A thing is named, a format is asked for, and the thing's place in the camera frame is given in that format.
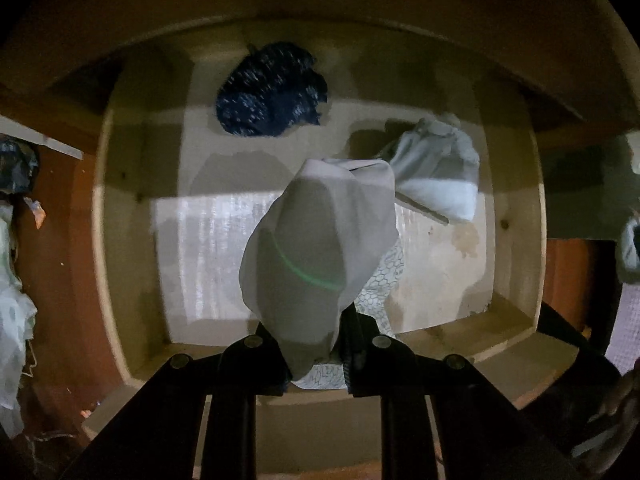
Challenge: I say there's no pink checked cloth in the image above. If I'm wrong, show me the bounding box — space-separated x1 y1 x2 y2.
605 282 640 376

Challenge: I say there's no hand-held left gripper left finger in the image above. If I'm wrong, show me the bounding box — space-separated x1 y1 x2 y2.
60 320 291 480

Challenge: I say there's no pale blue underwear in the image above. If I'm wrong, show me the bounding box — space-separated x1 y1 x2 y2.
377 114 481 223

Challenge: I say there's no white crumpled cloth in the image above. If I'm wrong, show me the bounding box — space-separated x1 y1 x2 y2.
616 210 640 286

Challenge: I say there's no wooden drawer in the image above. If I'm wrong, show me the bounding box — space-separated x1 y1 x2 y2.
80 12 583 478

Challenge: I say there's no white sheer cloth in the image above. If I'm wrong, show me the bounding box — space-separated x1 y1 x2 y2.
0 200 40 441

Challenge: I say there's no dark blue speckled underwear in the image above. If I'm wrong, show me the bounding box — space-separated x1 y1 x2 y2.
215 41 331 137

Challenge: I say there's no small orange wrapper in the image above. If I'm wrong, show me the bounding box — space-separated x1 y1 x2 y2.
25 197 47 231

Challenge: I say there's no white hexagon-patterned underwear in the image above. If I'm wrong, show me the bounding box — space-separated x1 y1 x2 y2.
290 235 405 391

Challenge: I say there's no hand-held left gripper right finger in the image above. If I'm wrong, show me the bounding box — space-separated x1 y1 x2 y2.
340 305 581 480

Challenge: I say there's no blue snack bag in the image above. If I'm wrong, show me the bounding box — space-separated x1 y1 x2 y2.
0 135 40 196

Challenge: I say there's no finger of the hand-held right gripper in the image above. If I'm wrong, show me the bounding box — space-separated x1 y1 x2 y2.
537 300 623 411

